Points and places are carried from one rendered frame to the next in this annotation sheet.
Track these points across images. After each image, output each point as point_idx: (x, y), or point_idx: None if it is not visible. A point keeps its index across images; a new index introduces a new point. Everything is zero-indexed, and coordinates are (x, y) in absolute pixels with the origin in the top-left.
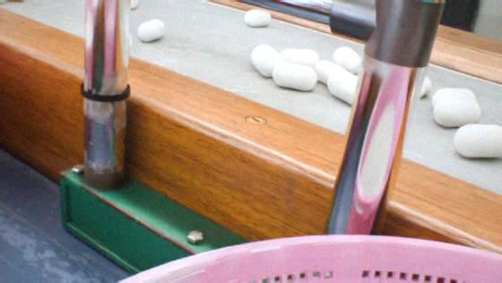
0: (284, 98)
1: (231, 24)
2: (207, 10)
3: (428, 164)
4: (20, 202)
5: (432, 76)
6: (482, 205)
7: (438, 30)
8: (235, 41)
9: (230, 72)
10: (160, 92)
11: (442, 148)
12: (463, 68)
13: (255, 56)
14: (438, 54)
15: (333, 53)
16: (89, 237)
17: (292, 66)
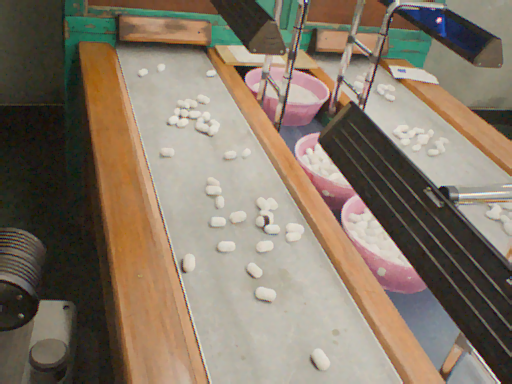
0: (221, 126)
1: (177, 159)
2: (168, 174)
3: (218, 106)
4: None
5: (150, 115)
6: (241, 92)
7: (109, 112)
8: (196, 149)
9: (223, 137)
10: (265, 121)
11: (207, 106)
12: (131, 110)
13: (216, 130)
14: (130, 113)
15: (166, 133)
16: None
17: (216, 121)
